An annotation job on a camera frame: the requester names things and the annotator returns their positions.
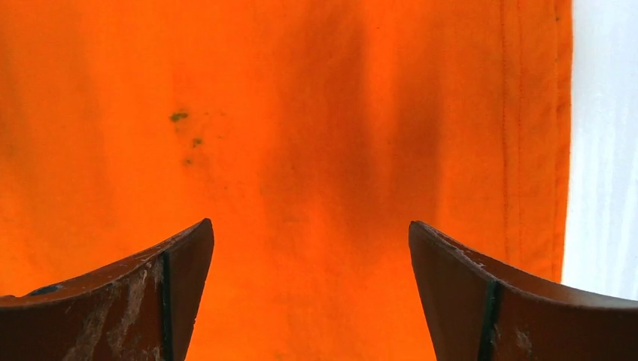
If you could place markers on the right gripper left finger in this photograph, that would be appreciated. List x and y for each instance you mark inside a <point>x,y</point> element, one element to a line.
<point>142,307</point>

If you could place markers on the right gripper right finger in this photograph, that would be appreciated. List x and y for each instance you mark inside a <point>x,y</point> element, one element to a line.
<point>479,308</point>

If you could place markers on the orange t-shirt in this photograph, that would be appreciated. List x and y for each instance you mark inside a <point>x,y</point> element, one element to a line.
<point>311,133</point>

